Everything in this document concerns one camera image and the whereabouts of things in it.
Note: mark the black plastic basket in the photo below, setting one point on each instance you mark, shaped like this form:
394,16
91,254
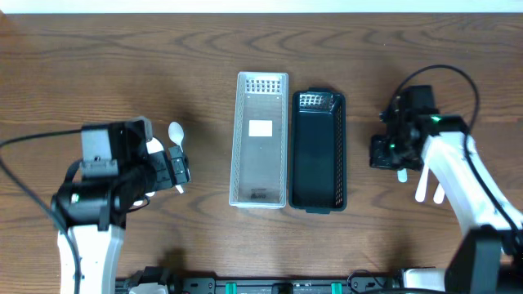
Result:
317,176

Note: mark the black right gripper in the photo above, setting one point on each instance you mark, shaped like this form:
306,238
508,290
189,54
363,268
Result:
377,160

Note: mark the white label sticker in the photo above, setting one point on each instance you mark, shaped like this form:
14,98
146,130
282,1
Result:
260,128

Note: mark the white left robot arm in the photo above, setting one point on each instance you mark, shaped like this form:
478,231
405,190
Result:
94,201

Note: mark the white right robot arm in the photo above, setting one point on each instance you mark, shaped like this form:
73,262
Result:
489,258

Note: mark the mint green plastic fork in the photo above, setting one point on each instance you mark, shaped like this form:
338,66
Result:
402,176

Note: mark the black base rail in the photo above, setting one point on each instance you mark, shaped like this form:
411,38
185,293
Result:
160,280

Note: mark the clear plastic basket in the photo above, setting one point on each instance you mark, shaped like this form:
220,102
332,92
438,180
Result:
258,177

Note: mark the pink plastic fork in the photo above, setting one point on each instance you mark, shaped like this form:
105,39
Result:
439,195

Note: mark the beige plastic spoon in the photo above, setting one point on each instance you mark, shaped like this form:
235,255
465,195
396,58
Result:
176,136

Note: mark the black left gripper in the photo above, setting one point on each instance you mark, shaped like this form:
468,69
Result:
167,168

